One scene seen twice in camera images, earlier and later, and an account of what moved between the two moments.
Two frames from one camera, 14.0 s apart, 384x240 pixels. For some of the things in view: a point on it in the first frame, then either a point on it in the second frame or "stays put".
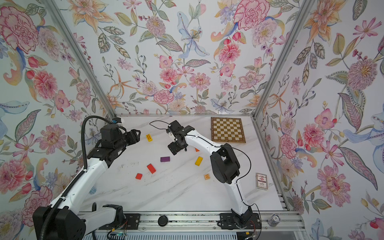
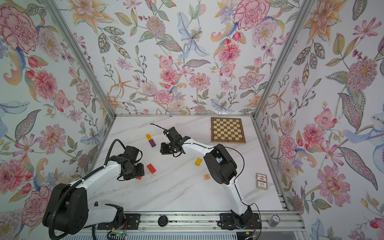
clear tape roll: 273,220 stays put
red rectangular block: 151,168 stays put
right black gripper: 173,148 to 163,149
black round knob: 162,220 stays put
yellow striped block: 149,138 stays put
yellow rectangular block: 198,161 stays put
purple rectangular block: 165,159 to 152,143
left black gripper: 133,136 to 141,172
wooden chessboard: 227,129 stays put
